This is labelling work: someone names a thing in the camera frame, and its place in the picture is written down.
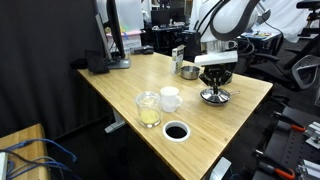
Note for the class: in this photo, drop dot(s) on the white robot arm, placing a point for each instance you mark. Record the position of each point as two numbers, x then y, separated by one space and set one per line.
222 21

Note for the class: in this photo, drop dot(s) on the grey mesh office chair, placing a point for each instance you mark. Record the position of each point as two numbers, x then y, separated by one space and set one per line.
304 71

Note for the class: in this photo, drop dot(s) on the glass electric kettle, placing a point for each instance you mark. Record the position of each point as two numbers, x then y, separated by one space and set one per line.
230 78

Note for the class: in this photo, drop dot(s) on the glass jar with yellow contents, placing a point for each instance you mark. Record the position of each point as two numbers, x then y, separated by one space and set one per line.
149 109

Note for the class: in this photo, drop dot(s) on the pink white storage box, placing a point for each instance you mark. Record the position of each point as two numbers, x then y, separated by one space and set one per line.
130 39

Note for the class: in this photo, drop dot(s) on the green white carton box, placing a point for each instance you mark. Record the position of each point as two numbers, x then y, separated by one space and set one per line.
177 58

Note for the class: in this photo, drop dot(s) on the black gripper white camera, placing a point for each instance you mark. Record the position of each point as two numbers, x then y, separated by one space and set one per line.
217 66

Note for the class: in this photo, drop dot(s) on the orange handled clamp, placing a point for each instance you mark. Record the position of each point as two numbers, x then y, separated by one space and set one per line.
273 167
294 125

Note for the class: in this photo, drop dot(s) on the white plastic mug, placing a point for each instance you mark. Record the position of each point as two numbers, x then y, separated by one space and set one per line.
170 99

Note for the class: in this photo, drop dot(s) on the small steel pot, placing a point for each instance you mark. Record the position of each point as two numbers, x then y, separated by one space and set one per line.
190 72

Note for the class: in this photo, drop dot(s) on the white desk cable grommet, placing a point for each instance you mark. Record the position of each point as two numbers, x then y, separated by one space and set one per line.
176 131

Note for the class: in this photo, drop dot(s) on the small wooden side table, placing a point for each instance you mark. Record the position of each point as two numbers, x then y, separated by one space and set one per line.
31 151

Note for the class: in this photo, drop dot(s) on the black computer monitor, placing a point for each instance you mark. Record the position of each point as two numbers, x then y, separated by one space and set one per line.
119 59

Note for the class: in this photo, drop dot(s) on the background studio lamp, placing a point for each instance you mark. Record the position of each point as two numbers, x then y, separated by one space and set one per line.
263 15

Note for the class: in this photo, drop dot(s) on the orange handled clamp upper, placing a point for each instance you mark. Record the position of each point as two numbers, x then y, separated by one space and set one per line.
294 125

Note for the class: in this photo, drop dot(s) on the black keyboard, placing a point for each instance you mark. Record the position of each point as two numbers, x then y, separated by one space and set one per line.
96 62

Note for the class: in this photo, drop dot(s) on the orange handled clamp lower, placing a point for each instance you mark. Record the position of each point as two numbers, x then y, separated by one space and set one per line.
273 167

